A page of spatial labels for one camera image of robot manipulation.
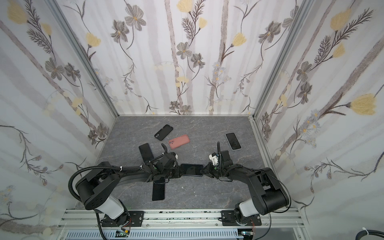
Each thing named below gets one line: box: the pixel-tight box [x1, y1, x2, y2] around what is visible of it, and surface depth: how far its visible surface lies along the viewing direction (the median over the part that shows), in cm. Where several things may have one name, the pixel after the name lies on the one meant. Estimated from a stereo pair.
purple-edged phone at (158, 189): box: [152, 177, 165, 201], surface depth 84 cm
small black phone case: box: [154, 124, 174, 141], surface depth 113 cm
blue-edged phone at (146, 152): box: [138, 143, 154, 163], surface depth 101 cm
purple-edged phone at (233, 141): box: [225, 132, 242, 151], surface depth 109 cm
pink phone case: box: [168, 134, 190, 149], surface depth 107 cm
